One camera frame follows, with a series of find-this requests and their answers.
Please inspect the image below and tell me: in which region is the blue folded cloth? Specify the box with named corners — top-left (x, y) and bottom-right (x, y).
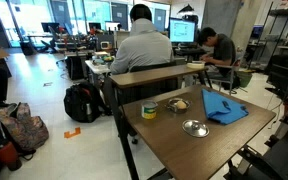
top-left (201, 88), bottom-right (250, 126)

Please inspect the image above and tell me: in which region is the black studio lamp shade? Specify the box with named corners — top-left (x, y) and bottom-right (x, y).
top-left (177, 3), bottom-right (196, 16)

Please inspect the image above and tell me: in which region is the small metal pot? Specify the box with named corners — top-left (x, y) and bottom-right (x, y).
top-left (166, 97), bottom-right (191, 115)

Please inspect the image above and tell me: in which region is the beige potato plush toy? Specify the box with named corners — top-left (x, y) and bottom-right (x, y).
top-left (175, 99), bottom-right (188, 111)

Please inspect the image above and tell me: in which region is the black office chair backrest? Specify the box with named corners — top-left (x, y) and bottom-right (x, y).
top-left (129, 60), bottom-right (178, 73)

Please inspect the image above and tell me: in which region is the floral patterned bag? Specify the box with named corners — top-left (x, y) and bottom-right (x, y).
top-left (0, 102), bottom-right (50, 155)

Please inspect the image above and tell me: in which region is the black metal shelf rack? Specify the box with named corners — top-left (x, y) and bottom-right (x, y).
top-left (249, 0), bottom-right (288, 72)

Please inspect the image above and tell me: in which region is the black robot stand frame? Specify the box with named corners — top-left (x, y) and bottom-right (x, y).
top-left (223, 93), bottom-right (288, 180)

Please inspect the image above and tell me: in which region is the metal frame chair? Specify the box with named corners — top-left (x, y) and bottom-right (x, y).
top-left (209, 59), bottom-right (242, 96)

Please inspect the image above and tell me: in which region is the dark background monitor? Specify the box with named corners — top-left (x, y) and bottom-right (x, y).
top-left (40, 21), bottom-right (61, 34)

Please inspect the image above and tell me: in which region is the brown wooden desk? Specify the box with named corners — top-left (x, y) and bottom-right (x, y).
top-left (108, 63), bottom-right (214, 116)

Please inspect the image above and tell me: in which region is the black backpack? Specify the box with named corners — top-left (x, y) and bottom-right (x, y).
top-left (63, 81), bottom-right (104, 124)

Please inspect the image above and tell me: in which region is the silver metal bowl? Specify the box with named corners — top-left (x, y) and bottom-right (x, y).
top-left (182, 119), bottom-right (211, 139)

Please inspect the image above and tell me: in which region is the green bin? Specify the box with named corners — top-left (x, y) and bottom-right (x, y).
top-left (237, 69), bottom-right (254, 89)

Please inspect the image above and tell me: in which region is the yellow green food can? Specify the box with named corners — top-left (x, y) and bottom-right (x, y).
top-left (141, 100), bottom-right (159, 120)

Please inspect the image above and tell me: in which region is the lit computer monitor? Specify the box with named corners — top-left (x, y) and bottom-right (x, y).
top-left (168, 17), bottom-right (197, 45)

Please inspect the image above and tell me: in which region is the person in grey sweater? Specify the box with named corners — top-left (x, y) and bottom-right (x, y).
top-left (109, 3), bottom-right (174, 75)

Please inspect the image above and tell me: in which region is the small white cluttered table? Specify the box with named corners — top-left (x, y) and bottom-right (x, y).
top-left (84, 54), bottom-right (115, 85)

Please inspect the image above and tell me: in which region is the grey hanging cable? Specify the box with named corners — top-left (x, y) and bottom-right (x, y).
top-left (267, 64), bottom-right (288, 130)

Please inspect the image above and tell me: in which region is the person in dark shirt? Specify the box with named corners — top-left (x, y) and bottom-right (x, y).
top-left (196, 26), bottom-right (237, 78)

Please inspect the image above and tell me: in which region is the pale round food container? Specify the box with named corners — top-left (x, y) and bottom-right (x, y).
top-left (186, 60), bottom-right (206, 70)

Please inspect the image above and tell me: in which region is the red bucket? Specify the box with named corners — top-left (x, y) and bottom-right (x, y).
top-left (0, 141), bottom-right (23, 172)

